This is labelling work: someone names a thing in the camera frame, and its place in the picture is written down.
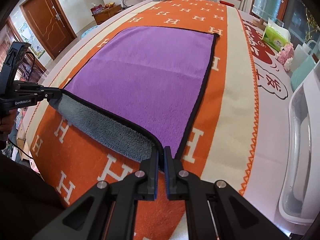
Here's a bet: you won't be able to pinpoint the purple and grey towel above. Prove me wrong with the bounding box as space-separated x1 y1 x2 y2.
49 26 219 162

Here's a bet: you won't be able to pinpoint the person left hand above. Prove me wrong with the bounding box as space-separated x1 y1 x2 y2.
1 109 17 141

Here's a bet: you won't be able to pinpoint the white plastic storage box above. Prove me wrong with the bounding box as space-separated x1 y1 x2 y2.
278 65 319 225

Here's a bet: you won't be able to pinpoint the orange H pattern blanket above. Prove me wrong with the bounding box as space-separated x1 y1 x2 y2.
24 0 259 206

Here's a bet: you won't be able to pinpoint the brown wooden door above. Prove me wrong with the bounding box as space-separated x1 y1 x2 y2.
20 0 76 59

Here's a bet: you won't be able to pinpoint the blue plastic stool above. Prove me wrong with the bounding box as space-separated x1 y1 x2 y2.
81 25 98 38

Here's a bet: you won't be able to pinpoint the wooden tv cabinet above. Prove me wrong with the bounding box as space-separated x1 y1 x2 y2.
93 5 122 25

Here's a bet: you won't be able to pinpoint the pink printed tablecloth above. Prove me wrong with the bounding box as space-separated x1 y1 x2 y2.
43 0 308 235

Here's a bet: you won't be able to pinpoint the pink block pig figure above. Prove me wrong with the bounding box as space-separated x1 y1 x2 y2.
276 43 294 72

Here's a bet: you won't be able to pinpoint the white plastic bottle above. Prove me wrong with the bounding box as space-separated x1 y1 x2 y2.
290 40 319 72

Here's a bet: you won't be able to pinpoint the green tissue pack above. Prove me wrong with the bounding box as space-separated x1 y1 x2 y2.
262 18 291 52

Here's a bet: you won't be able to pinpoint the light blue table lamp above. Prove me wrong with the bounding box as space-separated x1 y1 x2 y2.
251 0 282 30

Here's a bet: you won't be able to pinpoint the black cable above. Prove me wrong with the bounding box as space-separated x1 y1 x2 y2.
7 137 34 160

